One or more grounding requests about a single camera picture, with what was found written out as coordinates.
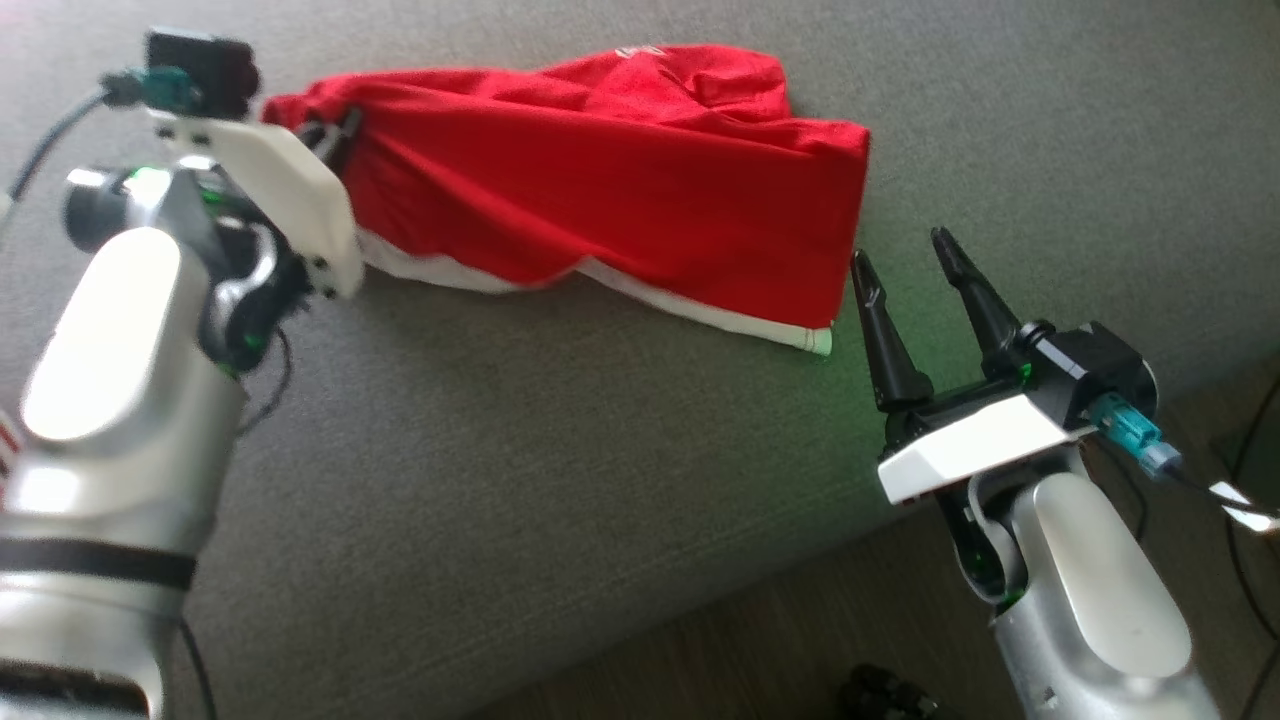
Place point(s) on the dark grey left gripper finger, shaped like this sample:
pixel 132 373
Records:
pixel 318 135
pixel 350 130

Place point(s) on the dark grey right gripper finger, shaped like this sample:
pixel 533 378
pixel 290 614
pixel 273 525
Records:
pixel 980 310
pixel 890 350

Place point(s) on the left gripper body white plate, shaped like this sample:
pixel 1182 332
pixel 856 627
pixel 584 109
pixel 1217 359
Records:
pixel 290 200

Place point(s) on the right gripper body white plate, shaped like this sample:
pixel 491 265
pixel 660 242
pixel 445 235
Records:
pixel 970 440

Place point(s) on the red shorts white waistband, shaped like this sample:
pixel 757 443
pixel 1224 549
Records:
pixel 650 180

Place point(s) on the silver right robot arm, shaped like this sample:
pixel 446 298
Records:
pixel 1100 580

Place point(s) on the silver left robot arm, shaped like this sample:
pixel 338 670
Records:
pixel 100 350

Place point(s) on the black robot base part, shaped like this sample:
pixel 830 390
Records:
pixel 880 695

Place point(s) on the grey fabric sofa seat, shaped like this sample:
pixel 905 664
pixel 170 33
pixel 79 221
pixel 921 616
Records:
pixel 600 450

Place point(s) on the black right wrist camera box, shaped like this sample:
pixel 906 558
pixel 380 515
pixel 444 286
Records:
pixel 1090 365

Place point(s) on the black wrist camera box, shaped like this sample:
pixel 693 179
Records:
pixel 205 70
pixel 1090 365

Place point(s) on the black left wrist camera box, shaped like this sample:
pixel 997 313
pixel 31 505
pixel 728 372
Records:
pixel 205 70

